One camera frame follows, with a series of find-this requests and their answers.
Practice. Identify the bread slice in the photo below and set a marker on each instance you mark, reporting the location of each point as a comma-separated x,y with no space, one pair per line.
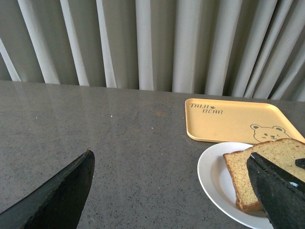
282,152
248,207

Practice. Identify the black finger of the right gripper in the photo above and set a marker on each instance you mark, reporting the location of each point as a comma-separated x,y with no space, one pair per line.
300,163

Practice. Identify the white round plate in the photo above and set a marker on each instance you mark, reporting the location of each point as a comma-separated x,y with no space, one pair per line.
218,186

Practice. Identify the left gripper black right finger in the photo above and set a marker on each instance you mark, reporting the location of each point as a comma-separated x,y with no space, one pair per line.
281,194

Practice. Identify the yellow bear tray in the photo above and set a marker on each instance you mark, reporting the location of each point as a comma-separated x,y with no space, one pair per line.
219,121

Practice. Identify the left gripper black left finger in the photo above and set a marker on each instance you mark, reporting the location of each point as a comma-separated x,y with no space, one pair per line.
56,204

